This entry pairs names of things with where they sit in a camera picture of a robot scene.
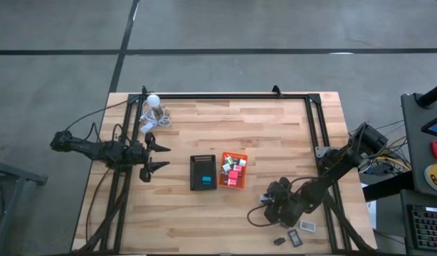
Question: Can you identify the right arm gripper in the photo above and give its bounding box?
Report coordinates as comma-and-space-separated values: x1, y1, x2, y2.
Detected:
263, 176, 307, 229

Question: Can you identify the floor cable bundle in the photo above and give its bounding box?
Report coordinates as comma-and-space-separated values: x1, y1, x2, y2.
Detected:
357, 120, 414, 178

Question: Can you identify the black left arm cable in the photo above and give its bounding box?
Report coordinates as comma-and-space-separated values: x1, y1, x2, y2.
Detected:
63, 100, 134, 143

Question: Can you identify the black plastic basket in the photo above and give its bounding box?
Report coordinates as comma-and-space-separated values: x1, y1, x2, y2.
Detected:
189, 154, 219, 192

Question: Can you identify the orange plastic basket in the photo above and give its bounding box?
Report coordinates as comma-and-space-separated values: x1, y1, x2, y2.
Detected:
217, 151, 249, 190

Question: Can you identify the black backlit keyboard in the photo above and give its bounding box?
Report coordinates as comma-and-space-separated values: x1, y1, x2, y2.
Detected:
406, 204, 437, 252

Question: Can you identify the white paper sheet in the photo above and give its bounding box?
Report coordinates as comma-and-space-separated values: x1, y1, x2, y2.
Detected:
367, 201, 378, 230

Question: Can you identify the grey equipment cart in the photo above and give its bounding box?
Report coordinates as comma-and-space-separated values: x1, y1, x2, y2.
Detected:
362, 80, 437, 256

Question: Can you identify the brass lamp with white bulb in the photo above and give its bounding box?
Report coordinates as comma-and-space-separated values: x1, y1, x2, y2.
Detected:
146, 94, 167, 122

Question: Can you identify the white digital clock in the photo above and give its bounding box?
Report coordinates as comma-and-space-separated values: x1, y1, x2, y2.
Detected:
299, 220, 317, 233

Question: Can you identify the brown power cable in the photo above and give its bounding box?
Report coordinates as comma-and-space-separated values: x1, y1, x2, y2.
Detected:
85, 169, 111, 245

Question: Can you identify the grey side table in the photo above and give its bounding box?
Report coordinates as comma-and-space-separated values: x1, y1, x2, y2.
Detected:
0, 155, 49, 256

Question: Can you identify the white lamp cable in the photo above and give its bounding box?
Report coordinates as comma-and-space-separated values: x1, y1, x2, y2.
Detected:
139, 106, 172, 129

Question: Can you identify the silver mounting bracket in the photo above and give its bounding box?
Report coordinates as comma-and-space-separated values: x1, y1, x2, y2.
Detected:
315, 145, 332, 159

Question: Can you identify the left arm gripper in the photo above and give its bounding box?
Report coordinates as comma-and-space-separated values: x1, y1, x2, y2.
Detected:
131, 132, 172, 183

